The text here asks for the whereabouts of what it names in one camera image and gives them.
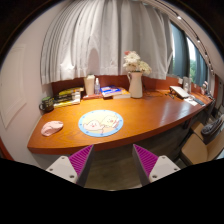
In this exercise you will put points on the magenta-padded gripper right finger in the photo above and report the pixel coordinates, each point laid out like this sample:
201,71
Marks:
163,166

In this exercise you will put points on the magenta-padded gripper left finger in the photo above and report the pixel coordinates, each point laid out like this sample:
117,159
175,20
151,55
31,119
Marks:
63,166

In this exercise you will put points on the pink computer mouse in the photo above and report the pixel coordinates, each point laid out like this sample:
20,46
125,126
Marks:
51,128

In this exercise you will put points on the round cartoon-print mouse pad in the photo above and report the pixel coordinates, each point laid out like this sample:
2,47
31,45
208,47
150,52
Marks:
100,123

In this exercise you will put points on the tan wooden chair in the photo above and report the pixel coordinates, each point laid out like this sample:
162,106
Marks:
196,150

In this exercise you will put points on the dark grey bag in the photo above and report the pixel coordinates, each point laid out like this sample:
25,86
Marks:
211,130

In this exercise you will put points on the yellow and white book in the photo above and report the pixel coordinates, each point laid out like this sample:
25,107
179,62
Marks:
66,103

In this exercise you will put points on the dark mug with green inside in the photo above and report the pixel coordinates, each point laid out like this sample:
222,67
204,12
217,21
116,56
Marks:
47,104

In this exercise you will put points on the dark book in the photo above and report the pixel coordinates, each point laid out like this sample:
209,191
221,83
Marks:
66,99
65,96

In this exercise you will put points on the white paper sheet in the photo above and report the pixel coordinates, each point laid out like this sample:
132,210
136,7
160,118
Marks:
191,101

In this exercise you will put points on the reddish-brown flat tray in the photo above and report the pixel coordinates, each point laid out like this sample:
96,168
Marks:
91,97

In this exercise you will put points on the yellow-cover book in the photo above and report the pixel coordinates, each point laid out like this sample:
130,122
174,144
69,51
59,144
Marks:
71,90

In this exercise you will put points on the white laptop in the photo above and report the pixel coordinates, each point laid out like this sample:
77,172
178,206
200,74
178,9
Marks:
179,91

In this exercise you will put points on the orange and white book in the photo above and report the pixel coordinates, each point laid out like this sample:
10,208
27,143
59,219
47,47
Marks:
124,94

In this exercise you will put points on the beige tumbler with lid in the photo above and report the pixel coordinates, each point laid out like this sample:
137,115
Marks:
89,85

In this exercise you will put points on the white ceramic jug vase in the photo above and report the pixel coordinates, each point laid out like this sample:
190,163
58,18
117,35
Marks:
135,86

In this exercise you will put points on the clear pump bottle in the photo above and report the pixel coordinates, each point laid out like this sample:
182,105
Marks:
97,88

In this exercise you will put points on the white flower bouquet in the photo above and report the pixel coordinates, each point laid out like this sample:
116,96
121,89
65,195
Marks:
135,61

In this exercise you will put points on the dark teal curtain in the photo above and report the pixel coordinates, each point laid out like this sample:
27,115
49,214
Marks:
180,53

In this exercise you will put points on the white pleated curtain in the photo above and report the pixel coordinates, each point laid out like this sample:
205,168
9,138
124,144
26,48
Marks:
110,33

